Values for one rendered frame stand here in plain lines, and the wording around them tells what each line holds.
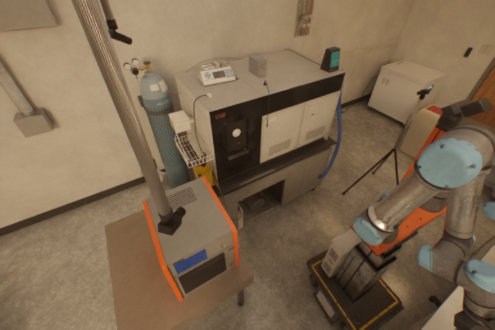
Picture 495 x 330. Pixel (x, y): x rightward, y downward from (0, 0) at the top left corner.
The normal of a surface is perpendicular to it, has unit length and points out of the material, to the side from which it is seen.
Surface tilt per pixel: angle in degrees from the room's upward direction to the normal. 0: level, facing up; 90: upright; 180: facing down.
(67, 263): 0
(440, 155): 82
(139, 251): 0
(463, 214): 82
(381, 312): 0
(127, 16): 90
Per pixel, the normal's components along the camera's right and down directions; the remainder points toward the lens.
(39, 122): 0.51, 0.55
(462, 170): -0.83, 0.24
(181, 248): 0.00, -0.77
